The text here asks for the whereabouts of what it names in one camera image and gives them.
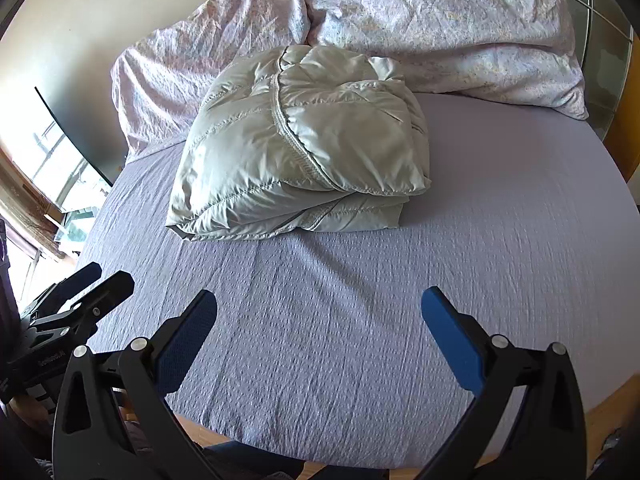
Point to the bed with purple sheet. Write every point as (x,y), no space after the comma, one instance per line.
(400,285)

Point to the black flat screen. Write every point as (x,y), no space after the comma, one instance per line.
(70,145)

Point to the worn wooden ledge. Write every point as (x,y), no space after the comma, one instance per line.
(30,210)

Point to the pink floral duvet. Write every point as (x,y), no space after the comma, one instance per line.
(440,25)

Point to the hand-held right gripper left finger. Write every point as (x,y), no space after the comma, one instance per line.
(187,342)

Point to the person's left forearm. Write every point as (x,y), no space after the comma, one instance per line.
(32,425)

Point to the small grey object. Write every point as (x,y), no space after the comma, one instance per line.
(614,452)

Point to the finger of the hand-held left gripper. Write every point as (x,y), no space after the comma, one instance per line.
(77,282)
(107,295)

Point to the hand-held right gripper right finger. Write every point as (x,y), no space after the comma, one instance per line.
(452,337)

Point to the wooden wardrobe with glass door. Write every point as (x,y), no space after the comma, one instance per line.
(600,50)

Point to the beige puffer jacket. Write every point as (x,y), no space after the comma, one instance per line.
(300,150)

